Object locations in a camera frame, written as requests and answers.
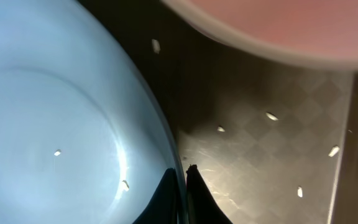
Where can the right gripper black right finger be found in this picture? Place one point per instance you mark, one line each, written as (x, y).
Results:
(202, 208)

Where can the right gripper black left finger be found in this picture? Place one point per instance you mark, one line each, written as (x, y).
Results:
(162, 208)

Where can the large blue plate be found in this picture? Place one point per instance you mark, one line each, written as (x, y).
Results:
(82, 137)

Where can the pink white cup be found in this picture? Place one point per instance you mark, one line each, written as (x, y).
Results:
(307, 33)

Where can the brown serving tray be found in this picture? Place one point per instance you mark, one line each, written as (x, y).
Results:
(274, 143)

